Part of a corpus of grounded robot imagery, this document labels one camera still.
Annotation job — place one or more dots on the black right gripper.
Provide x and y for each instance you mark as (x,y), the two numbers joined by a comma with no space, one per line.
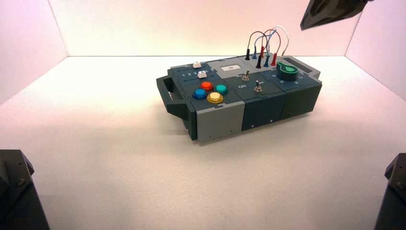
(349,7)

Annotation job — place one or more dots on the teal round push button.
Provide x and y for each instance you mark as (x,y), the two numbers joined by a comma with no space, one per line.
(221,89)

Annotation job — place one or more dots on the orange round push button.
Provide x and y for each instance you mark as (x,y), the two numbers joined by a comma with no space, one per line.
(206,85)

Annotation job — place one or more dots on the yellow round push button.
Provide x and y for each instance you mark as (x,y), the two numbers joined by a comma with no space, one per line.
(215,97)

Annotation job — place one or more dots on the blue round push button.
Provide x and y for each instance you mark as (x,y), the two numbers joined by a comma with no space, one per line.
(199,93)

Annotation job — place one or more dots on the green rotary knob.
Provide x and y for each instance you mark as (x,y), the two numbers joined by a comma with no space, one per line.
(287,71)

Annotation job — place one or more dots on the small white display window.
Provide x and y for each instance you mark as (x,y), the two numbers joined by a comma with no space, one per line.
(230,67)

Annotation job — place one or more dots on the white slider knob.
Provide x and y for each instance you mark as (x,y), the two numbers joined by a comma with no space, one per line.
(197,64)
(201,74)

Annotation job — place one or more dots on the dark teal grey control box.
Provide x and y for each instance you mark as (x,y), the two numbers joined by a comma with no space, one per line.
(219,120)

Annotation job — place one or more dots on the black tipped toggle switch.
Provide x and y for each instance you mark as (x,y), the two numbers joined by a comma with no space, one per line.
(257,87)

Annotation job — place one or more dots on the metal toggle switch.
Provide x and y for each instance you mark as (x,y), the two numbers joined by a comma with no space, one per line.
(245,76)

